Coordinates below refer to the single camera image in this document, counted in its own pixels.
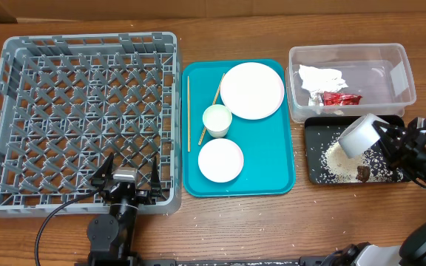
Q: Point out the black waste tray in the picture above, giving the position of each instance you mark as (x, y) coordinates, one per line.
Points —
(320, 133)

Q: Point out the grey dishwasher rack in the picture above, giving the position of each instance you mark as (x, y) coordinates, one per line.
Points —
(67, 102)

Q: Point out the white paper cup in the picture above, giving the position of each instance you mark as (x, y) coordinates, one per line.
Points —
(217, 120)

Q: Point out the wooden chopstick right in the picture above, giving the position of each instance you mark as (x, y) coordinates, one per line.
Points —
(213, 103)

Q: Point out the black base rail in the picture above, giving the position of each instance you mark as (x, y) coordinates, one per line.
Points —
(235, 262)

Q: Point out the white napkin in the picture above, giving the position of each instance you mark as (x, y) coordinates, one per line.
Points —
(318, 81)

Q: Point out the large white plate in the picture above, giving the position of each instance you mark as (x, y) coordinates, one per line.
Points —
(252, 91)

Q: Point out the wooden chopstick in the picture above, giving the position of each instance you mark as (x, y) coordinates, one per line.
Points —
(188, 116)
(213, 103)

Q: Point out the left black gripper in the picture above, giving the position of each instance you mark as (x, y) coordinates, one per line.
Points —
(144, 196)

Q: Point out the small pink bowl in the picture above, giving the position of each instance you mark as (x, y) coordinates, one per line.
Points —
(220, 160)

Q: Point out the brown food chunk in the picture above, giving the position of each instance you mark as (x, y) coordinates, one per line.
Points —
(363, 173)

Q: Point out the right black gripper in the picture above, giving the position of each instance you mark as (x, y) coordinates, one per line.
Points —
(402, 141)

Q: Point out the pale green bowl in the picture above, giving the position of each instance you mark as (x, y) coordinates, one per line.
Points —
(360, 135)

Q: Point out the pile of white rice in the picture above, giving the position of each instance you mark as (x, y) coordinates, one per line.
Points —
(340, 164)

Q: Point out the wooden chopstick left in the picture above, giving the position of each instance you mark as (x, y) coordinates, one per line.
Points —
(188, 116)

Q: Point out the clear plastic bin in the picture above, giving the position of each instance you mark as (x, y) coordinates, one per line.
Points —
(380, 73)

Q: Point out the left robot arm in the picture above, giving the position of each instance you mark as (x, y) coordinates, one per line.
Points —
(111, 234)

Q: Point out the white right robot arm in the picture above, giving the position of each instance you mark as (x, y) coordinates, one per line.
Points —
(411, 252)

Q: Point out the red snack wrapper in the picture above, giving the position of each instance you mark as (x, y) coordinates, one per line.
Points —
(340, 99)

